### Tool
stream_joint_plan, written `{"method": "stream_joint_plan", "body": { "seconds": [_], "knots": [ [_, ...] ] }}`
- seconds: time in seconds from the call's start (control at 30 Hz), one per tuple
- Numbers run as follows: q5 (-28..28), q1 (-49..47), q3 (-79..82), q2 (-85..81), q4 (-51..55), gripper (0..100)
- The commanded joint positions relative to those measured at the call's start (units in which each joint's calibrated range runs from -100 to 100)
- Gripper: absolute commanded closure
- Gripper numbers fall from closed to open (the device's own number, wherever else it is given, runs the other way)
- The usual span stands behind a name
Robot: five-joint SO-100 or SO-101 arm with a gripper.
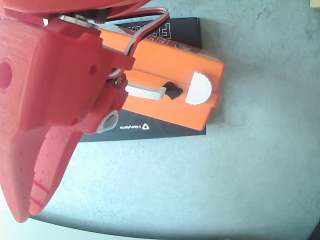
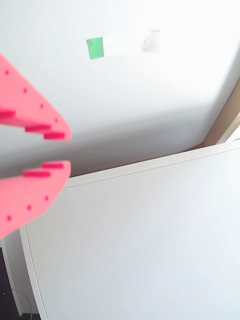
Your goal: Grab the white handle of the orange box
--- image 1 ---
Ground orange box with white handle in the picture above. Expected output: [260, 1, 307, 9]
[98, 27, 226, 131]

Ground red fixed gripper finger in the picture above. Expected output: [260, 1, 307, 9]
[0, 18, 52, 224]

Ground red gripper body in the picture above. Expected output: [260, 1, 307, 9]
[24, 17, 136, 135]

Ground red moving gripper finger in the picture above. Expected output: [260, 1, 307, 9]
[28, 124, 84, 216]

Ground white red black servo cable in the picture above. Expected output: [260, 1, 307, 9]
[99, 6, 171, 78]

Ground black cardboard box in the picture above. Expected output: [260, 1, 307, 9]
[79, 16, 207, 143]

